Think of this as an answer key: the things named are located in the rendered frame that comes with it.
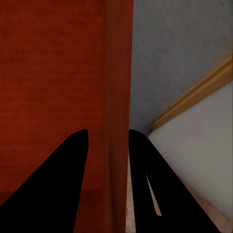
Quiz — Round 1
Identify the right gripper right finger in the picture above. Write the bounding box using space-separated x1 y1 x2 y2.
129 129 221 233

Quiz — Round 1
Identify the storage box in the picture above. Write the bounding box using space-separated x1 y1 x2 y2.
0 0 133 233

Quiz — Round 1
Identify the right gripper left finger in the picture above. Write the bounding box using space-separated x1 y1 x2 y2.
0 129 89 233

